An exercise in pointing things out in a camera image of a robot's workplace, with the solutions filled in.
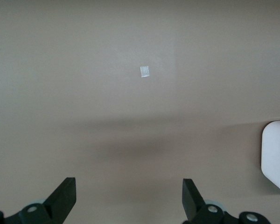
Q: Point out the pink translucent plastic box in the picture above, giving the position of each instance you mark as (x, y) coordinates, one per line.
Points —
(271, 154)

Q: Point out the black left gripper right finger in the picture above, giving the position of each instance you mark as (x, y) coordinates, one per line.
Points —
(200, 212)

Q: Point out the small square tape piece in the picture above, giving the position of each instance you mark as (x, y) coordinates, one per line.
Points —
(144, 71)

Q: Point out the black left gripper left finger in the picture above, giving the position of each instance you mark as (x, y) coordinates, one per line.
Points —
(49, 210)

